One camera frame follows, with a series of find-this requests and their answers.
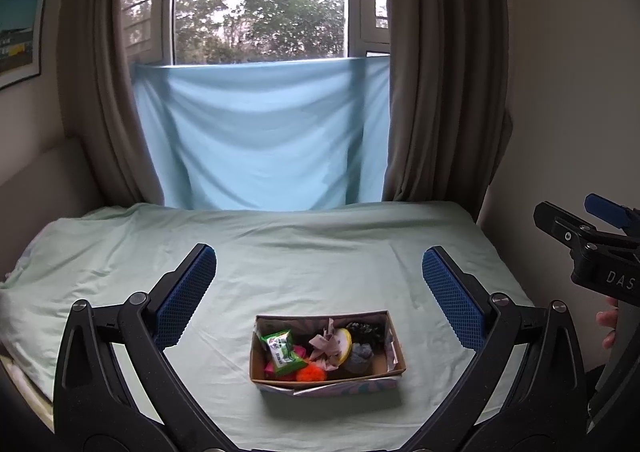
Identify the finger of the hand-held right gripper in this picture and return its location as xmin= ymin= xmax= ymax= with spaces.
xmin=533 ymin=201 xmax=626 ymax=260
xmin=584 ymin=193 xmax=640 ymax=239

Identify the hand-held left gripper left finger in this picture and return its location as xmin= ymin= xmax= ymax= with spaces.
xmin=52 ymin=243 xmax=221 ymax=438

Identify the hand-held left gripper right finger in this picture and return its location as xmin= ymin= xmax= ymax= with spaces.
xmin=421 ymin=245 xmax=588 ymax=438

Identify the black patterned scrunchie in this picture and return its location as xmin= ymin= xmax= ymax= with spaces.
xmin=344 ymin=321 xmax=384 ymax=344

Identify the green wet wipes pack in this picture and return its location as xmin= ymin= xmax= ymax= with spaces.
xmin=262 ymin=328 xmax=307 ymax=377

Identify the magenta zip pouch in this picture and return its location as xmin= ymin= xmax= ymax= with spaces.
xmin=264 ymin=343 xmax=312 ymax=377

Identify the dusty pink cloth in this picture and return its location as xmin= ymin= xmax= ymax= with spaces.
xmin=307 ymin=316 xmax=342 ymax=373

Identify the cardboard box with patterned flaps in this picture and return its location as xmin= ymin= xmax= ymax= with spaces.
xmin=249 ymin=309 xmax=407 ymax=398

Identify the person's right hand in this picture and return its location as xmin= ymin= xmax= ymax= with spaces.
xmin=596 ymin=296 xmax=622 ymax=351

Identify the grey knitted cloth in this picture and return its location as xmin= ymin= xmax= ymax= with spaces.
xmin=347 ymin=342 xmax=376 ymax=376

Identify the bed with pale green sheet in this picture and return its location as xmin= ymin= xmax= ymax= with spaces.
xmin=0 ymin=201 xmax=540 ymax=452

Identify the orange pom-pom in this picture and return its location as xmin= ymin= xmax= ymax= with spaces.
xmin=295 ymin=363 xmax=327 ymax=383

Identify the light blue hanging cloth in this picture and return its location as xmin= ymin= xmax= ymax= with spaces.
xmin=131 ymin=55 xmax=392 ymax=212

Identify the brown curtain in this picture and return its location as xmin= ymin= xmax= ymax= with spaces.
xmin=381 ymin=0 xmax=516 ymax=207
xmin=56 ymin=0 xmax=173 ymax=209

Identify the framed wall poster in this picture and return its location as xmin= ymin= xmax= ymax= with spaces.
xmin=0 ymin=0 xmax=50 ymax=92

